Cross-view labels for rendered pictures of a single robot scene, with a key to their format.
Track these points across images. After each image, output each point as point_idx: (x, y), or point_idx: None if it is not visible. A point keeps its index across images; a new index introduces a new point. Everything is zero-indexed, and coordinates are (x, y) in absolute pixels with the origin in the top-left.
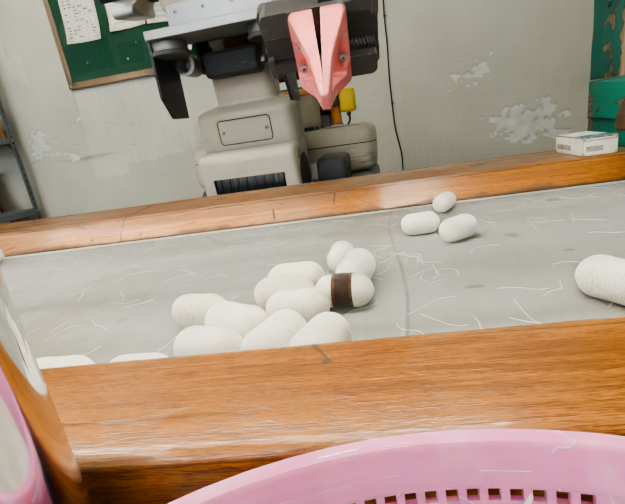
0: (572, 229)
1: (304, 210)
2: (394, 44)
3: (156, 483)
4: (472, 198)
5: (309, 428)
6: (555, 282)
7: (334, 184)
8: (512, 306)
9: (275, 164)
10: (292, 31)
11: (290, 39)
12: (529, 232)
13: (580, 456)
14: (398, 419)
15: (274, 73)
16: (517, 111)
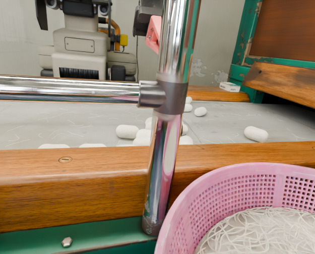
0: (233, 117)
1: None
2: None
3: (176, 177)
4: (195, 100)
5: (213, 163)
6: (236, 133)
7: None
8: (228, 139)
9: (95, 65)
10: (152, 22)
11: (145, 23)
12: (221, 116)
13: (274, 167)
14: (233, 162)
15: (134, 34)
16: None
